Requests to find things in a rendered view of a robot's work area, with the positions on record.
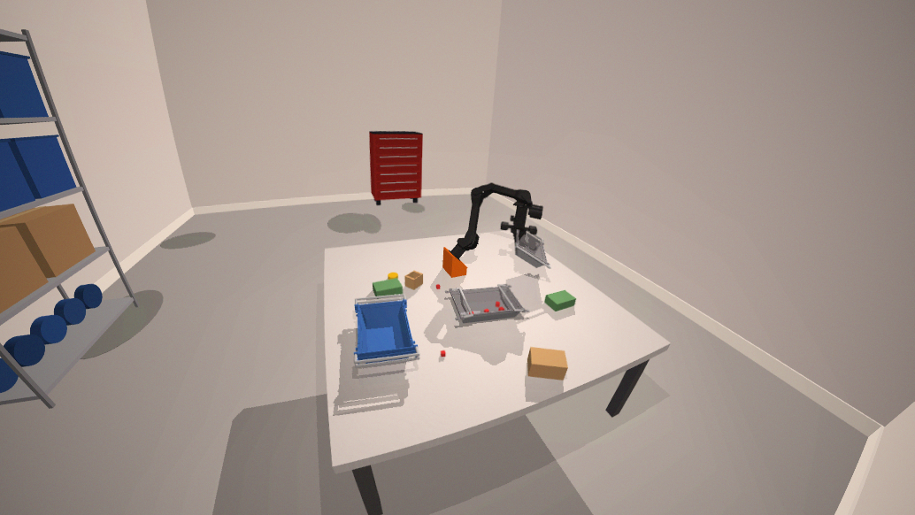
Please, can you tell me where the green cube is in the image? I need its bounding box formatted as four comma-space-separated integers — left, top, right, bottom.
544, 290, 576, 311
373, 278, 404, 296

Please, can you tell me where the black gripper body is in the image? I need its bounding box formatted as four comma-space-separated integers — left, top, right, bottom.
501, 214, 537, 234

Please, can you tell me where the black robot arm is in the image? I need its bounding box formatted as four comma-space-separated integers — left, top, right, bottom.
449, 182, 543, 261

